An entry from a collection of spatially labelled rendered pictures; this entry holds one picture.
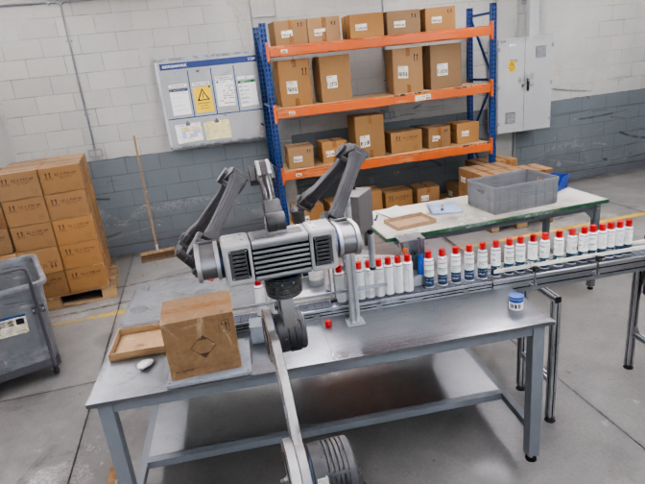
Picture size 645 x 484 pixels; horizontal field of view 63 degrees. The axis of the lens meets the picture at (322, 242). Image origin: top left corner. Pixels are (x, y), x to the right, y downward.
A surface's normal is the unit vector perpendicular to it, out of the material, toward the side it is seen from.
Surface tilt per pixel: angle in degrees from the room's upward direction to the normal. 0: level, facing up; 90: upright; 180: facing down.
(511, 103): 90
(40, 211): 90
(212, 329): 90
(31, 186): 90
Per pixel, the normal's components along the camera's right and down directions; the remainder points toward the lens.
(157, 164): 0.24, 0.30
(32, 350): 0.55, 0.28
